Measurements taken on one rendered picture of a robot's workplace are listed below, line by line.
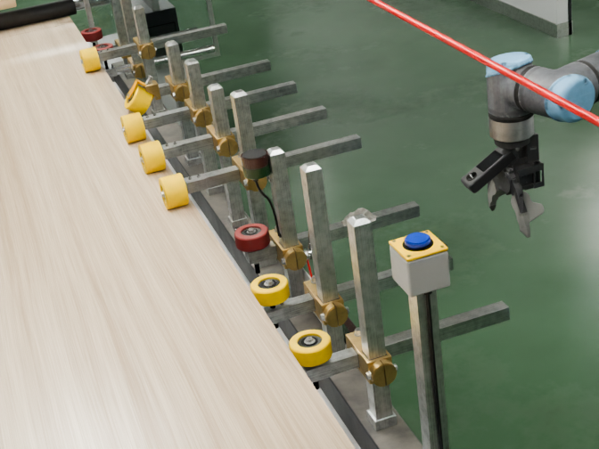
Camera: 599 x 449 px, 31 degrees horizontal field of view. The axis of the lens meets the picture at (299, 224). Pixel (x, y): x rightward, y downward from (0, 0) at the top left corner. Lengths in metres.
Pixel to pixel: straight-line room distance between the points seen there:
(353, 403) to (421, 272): 0.62
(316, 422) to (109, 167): 1.34
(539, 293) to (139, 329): 1.98
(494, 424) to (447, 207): 1.45
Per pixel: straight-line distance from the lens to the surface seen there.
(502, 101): 2.17
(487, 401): 3.36
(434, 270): 1.67
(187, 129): 3.37
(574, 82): 2.07
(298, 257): 2.45
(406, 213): 2.59
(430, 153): 5.00
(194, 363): 2.06
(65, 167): 3.06
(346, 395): 2.25
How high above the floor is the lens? 2.02
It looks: 27 degrees down
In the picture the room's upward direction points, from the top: 8 degrees counter-clockwise
